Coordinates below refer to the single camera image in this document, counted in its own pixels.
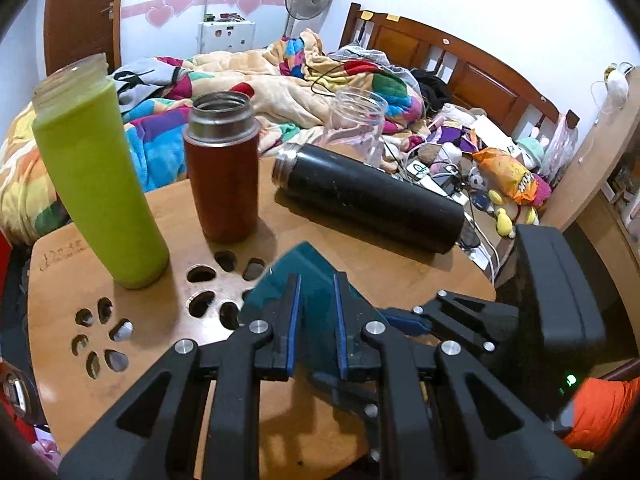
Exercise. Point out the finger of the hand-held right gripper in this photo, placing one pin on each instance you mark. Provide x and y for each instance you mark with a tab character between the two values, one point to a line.
410	321
345	396

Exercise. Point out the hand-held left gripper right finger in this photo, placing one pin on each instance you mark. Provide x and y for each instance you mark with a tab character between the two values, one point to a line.
341	332

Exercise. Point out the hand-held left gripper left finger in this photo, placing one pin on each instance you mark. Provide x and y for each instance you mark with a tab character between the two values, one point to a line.
291	330

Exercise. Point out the teal cup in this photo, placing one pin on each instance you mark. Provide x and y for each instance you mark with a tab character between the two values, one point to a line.
310	280

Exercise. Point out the black thermos cup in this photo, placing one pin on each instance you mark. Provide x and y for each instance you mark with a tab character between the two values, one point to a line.
370	195

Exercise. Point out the brown thermos cup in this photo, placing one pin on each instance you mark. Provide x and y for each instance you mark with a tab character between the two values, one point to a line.
222	175

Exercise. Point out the clear plastic cup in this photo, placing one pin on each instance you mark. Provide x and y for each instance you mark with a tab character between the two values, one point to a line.
357	120

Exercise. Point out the green cup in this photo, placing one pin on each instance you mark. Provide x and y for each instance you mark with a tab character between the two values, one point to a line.
105	175

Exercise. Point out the yellow plush toy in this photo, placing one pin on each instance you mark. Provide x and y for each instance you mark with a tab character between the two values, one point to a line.
504	222

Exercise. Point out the orange snack bag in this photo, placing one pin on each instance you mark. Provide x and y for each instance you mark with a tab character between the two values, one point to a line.
507	172

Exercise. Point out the white power strip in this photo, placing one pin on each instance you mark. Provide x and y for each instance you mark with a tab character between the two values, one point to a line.
425	177

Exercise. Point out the wooden cabinet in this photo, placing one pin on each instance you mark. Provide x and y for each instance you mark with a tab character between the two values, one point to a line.
595	160

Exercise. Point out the teal plush toy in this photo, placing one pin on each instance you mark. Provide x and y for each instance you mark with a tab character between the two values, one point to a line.
531	150

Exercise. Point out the clear plastic bag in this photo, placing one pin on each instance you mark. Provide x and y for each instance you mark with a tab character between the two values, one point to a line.
562	142

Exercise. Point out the round wooden table with cutouts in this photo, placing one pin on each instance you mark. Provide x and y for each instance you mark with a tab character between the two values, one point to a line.
165	220

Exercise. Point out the small white desk fan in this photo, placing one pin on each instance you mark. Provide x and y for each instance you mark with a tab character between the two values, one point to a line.
614	85

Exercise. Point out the black clothing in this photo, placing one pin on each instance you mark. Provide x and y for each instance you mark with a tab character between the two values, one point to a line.
432	87

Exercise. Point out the colourful printed blanket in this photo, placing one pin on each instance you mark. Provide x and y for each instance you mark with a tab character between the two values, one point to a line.
295	95

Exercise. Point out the wooden bed headboard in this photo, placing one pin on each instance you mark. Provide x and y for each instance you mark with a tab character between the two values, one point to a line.
480	75

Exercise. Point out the grey clothing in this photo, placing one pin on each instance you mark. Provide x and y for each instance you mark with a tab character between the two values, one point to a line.
357	54

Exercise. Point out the white box appliance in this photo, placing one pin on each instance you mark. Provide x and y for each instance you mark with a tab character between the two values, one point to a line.
227	36

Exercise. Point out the brown wooden door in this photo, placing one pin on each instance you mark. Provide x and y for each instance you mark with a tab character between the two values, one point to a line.
80	15

